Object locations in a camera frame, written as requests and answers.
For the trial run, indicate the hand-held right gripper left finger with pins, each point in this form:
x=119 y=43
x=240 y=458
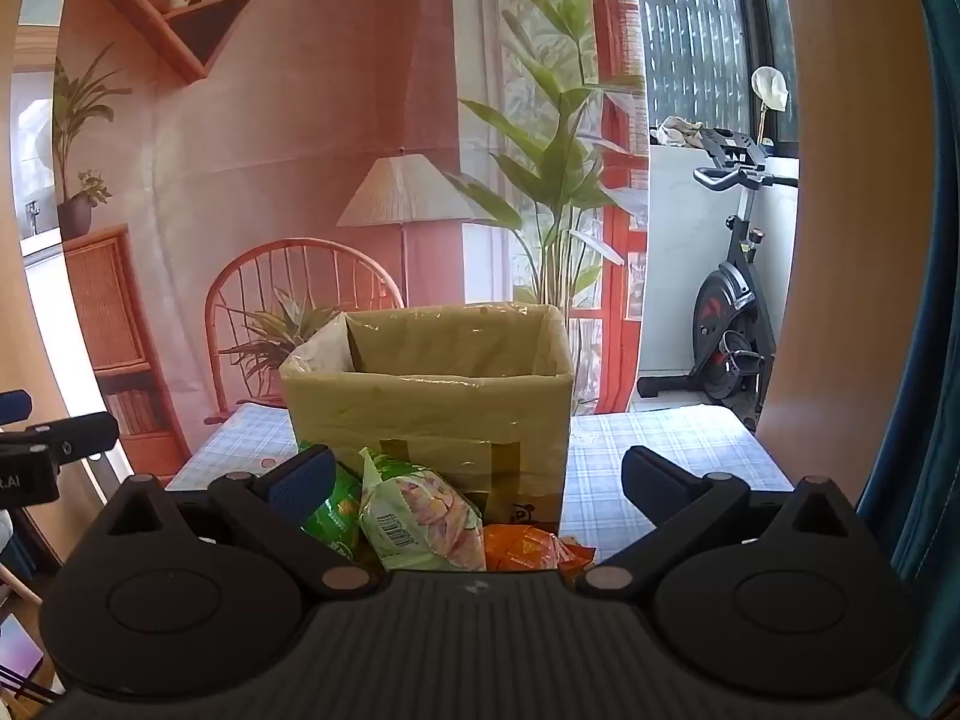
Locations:
x=300 y=480

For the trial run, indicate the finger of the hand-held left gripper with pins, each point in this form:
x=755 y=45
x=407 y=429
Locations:
x=13 y=405
x=82 y=435

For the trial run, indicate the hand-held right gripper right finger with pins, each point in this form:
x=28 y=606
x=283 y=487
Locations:
x=649 y=480

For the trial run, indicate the pale green flowered snack packet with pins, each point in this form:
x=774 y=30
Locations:
x=420 y=517

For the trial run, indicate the cardboard box with plastic liner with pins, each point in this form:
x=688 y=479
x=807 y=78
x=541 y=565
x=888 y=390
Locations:
x=420 y=405

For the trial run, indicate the bright orange snack packet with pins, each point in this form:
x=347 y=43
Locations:
x=525 y=547

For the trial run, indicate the black exercise bike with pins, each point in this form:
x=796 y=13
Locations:
x=720 y=315

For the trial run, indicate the brown wooden door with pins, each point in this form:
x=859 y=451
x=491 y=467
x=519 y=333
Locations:
x=847 y=240

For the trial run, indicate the teal curtain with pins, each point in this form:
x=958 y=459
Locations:
x=937 y=315

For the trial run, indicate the crumpled pale cloth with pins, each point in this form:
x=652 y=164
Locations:
x=679 y=131

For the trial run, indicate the white hanging pouch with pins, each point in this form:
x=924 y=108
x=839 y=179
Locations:
x=771 y=86

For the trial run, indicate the dark framed window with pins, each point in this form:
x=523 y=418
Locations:
x=690 y=30

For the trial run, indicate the printed room wall backdrop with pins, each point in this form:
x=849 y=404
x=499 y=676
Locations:
x=300 y=127

